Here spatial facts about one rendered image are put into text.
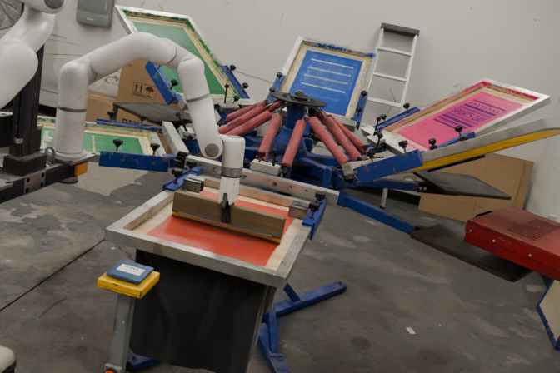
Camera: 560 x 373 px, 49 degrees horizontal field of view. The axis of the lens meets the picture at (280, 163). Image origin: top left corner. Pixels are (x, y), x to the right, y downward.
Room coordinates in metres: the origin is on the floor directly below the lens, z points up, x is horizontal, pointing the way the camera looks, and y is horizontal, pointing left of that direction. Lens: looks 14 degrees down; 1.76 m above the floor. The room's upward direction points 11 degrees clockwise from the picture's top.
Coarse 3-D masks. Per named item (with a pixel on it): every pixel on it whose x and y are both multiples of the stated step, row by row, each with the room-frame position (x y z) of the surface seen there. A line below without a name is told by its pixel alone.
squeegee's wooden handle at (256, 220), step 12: (180, 192) 2.06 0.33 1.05; (180, 204) 2.06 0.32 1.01; (192, 204) 2.05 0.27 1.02; (204, 204) 2.04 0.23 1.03; (216, 204) 2.04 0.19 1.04; (204, 216) 2.04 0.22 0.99; (216, 216) 2.04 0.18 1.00; (240, 216) 2.02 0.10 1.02; (252, 216) 2.02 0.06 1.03; (264, 216) 2.01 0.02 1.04; (276, 216) 2.01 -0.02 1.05; (252, 228) 2.01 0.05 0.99; (264, 228) 2.01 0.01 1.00; (276, 228) 2.00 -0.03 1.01
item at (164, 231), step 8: (208, 192) 2.42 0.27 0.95; (240, 200) 2.41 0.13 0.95; (168, 216) 2.07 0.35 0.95; (168, 224) 2.00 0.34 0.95; (176, 224) 2.01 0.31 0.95; (152, 232) 1.90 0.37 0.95; (160, 232) 1.91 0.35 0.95; (168, 232) 1.92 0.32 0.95; (176, 232) 1.94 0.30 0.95; (168, 240) 1.86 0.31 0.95; (176, 240) 1.87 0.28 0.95; (184, 240) 1.89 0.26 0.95; (192, 240) 1.90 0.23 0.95; (200, 240) 1.91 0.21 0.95; (200, 248) 1.85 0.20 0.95
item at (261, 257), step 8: (256, 208) 2.34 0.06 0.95; (264, 208) 2.36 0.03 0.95; (272, 208) 2.39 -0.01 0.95; (288, 216) 2.32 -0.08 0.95; (288, 224) 2.24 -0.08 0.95; (208, 248) 1.86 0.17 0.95; (216, 248) 1.87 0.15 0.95; (224, 248) 1.88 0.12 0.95; (232, 248) 1.90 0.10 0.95; (264, 248) 1.95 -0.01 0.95; (272, 248) 1.97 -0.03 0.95; (232, 256) 1.83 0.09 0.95; (240, 256) 1.84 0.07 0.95; (248, 256) 1.86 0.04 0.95; (256, 256) 1.87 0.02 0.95; (264, 256) 1.88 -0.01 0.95; (256, 264) 1.81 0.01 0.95; (264, 264) 1.82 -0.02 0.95
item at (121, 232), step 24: (168, 192) 2.22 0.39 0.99; (240, 192) 2.47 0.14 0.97; (264, 192) 2.46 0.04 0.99; (144, 216) 1.97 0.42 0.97; (120, 240) 1.76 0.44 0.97; (144, 240) 1.75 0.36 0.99; (192, 264) 1.72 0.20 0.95; (216, 264) 1.71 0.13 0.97; (240, 264) 1.70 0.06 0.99; (288, 264) 1.77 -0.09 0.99
